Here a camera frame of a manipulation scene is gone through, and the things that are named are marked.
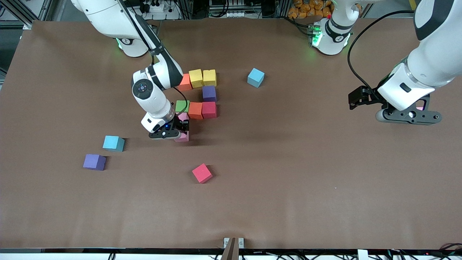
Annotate red foam cube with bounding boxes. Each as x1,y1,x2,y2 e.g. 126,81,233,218
202,102,217,119
192,163,213,184

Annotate purple foam cube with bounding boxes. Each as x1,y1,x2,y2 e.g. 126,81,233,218
202,86,217,103
83,154,107,171

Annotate yellow foam cube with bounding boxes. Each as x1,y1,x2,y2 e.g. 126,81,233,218
203,69,217,87
189,69,204,88

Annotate blue foam cube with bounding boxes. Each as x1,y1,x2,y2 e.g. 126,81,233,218
247,68,265,88
103,135,125,152

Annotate bag of orange fruits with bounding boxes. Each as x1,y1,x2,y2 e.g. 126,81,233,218
288,0,334,19

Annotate brown paper table cover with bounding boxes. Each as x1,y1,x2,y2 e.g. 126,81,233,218
0,17,462,250

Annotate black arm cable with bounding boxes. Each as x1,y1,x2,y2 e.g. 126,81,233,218
347,10,415,92

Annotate aluminium frame profile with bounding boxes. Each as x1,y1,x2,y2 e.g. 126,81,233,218
0,0,53,29
432,0,462,26

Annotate small metal bracket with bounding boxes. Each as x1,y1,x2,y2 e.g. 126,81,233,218
223,237,244,249

